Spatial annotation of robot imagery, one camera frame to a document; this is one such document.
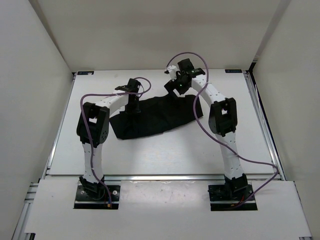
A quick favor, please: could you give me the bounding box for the black skirt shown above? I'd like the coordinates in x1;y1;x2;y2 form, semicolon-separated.
109;94;196;140

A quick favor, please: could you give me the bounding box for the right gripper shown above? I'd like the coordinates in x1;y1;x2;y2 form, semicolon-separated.
164;73;190;102

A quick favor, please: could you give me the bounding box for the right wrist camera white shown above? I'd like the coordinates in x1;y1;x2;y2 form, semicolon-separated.
164;65;179;81

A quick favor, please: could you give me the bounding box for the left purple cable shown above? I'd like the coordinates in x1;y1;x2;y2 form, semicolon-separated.
80;76;152;208

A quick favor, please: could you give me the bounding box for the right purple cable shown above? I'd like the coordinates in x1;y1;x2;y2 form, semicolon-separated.
166;51;280;208

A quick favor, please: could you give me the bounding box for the right blue corner label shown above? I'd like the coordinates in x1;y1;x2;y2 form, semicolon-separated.
225;69;243;74

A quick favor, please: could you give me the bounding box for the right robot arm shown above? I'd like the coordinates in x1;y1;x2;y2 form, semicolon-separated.
164;58;248;200

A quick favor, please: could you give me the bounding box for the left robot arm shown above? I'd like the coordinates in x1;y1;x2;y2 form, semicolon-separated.
76;78;141;202

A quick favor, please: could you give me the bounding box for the purple cable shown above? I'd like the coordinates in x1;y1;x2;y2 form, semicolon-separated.
80;76;152;208
166;51;280;208

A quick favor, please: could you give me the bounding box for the front aluminium rail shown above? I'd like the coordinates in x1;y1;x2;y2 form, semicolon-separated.
41;173;231;183

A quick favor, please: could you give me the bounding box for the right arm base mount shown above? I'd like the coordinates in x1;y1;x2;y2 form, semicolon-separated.
208;184;258;212

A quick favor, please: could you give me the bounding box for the left blue corner label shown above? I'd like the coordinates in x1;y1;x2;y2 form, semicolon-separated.
77;71;94;76

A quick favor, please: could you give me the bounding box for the blue corner label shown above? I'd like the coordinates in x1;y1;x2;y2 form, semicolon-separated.
77;71;94;76
225;69;243;74

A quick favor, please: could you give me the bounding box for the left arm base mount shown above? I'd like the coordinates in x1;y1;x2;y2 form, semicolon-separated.
73;176;121;210

